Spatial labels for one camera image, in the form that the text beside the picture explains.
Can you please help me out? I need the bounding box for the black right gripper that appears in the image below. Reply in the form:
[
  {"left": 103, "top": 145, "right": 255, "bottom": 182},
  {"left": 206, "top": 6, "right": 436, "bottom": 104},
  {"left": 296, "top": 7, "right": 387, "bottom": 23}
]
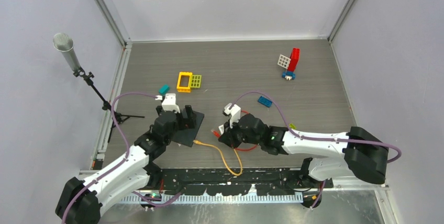
[{"left": 219, "top": 117, "right": 262, "bottom": 149}]

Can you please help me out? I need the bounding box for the black network switch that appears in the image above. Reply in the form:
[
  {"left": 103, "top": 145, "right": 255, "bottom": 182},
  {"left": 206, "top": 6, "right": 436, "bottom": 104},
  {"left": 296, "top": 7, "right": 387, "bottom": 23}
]
[{"left": 171, "top": 111, "right": 205, "bottom": 147}]

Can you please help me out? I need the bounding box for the white square switch box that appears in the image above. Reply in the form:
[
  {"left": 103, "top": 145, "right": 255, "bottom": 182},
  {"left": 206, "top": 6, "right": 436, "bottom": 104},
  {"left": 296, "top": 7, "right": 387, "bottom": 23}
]
[{"left": 218, "top": 125, "right": 225, "bottom": 135}]

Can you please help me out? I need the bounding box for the yellow ethernet cable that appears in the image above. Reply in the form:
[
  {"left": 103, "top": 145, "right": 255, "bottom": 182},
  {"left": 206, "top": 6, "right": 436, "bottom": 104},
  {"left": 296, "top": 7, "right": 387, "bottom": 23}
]
[{"left": 193, "top": 139, "right": 244, "bottom": 177}]

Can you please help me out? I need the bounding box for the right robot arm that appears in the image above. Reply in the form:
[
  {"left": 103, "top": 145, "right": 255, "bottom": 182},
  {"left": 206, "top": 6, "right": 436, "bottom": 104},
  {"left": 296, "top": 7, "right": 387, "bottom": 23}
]
[{"left": 218, "top": 114, "right": 389, "bottom": 188}]

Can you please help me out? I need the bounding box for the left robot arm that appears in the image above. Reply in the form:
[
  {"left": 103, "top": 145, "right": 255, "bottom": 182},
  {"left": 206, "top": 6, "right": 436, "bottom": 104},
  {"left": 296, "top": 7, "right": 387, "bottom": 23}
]
[{"left": 55, "top": 105, "right": 205, "bottom": 223}]

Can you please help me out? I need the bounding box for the teal toy block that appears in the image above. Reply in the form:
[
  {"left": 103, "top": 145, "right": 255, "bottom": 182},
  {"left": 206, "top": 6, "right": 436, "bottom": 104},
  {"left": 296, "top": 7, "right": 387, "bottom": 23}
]
[{"left": 158, "top": 84, "right": 170, "bottom": 96}]

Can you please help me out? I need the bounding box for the blue flat toy brick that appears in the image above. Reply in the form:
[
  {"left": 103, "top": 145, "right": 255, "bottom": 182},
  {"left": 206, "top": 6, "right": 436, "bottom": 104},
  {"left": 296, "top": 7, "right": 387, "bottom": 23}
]
[{"left": 258, "top": 96, "right": 273, "bottom": 108}]

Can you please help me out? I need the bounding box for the lime green lattice piece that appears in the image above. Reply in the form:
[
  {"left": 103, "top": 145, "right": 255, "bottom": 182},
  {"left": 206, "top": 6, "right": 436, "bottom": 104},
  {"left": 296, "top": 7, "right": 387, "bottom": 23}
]
[{"left": 190, "top": 74, "right": 202, "bottom": 88}]

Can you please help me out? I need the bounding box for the black microphone stand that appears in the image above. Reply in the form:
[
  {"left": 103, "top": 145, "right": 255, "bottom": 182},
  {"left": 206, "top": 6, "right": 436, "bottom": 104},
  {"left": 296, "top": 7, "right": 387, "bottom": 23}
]
[{"left": 73, "top": 68, "right": 145, "bottom": 125}]

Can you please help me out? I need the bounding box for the blue toy brick base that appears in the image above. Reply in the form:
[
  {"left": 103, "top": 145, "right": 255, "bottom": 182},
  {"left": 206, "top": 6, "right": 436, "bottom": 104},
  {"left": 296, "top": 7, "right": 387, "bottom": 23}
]
[{"left": 282, "top": 71, "right": 296, "bottom": 81}]

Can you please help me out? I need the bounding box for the white toy lattice piece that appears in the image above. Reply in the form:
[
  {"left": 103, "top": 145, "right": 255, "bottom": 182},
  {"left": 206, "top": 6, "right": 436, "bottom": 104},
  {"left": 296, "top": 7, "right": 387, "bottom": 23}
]
[{"left": 277, "top": 54, "right": 291, "bottom": 69}]

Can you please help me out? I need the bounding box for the red toy brick tower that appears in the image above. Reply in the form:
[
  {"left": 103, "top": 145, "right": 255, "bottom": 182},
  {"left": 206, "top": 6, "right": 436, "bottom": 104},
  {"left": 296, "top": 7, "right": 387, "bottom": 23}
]
[{"left": 287, "top": 48, "right": 300, "bottom": 72}]

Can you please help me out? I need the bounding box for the silver microphone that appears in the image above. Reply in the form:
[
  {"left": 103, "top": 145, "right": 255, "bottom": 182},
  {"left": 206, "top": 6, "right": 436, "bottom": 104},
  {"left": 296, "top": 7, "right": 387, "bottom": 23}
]
[{"left": 53, "top": 33, "right": 81, "bottom": 72}]

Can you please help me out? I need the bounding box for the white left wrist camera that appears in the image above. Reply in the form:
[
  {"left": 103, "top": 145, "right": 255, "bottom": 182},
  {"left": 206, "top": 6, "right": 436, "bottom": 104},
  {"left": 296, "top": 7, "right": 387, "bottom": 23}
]
[{"left": 155, "top": 93, "right": 180, "bottom": 114}]

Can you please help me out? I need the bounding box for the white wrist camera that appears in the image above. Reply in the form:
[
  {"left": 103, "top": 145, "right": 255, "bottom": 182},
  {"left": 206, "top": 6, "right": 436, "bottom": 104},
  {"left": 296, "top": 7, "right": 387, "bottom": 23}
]
[
  {"left": 223, "top": 103, "right": 241, "bottom": 128},
  {"left": 155, "top": 93, "right": 180, "bottom": 114}
]

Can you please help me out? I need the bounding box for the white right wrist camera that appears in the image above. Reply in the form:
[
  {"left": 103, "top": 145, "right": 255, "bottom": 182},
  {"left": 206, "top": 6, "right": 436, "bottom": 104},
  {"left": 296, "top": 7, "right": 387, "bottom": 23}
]
[{"left": 223, "top": 103, "right": 241, "bottom": 128}]

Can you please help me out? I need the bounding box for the yellow toy window frame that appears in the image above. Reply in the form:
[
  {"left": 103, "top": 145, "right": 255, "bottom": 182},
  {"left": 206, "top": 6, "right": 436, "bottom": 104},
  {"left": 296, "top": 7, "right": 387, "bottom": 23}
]
[{"left": 176, "top": 72, "right": 193, "bottom": 93}]

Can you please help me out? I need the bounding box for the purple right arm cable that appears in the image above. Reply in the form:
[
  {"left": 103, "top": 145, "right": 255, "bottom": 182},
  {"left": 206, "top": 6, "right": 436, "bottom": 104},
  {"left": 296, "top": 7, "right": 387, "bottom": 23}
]
[{"left": 227, "top": 91, "right": 403, "bottom": 209}]

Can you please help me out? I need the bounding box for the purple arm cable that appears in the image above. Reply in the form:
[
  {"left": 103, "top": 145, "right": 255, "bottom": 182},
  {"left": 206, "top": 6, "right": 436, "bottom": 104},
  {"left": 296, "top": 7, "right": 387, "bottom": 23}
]
[
  {"left": 227, "top": 91, "right": 403, "bottom": 209},
  {"left": 60, "top": 92, "right": 184, "bottom": 224}
]

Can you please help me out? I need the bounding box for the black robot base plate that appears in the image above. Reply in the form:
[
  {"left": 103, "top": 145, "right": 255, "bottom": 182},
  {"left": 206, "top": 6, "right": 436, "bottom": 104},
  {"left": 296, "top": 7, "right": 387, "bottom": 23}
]
[{"left": 143, "top": 168, "right": 322, "bottom": 196}]

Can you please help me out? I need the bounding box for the white perforated cable tray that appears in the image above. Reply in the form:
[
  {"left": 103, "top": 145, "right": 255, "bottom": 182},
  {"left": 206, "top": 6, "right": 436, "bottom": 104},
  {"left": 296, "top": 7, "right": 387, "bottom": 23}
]
[{"left": 118, "top": 194, "right": 305, "bottom": 205}]

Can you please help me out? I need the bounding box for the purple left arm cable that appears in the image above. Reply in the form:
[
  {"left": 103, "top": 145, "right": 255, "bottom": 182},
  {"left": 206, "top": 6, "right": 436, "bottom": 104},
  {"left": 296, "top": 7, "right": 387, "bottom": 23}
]
[{"left": 60, "top": 92, "right": 184, "bottom": 224}]

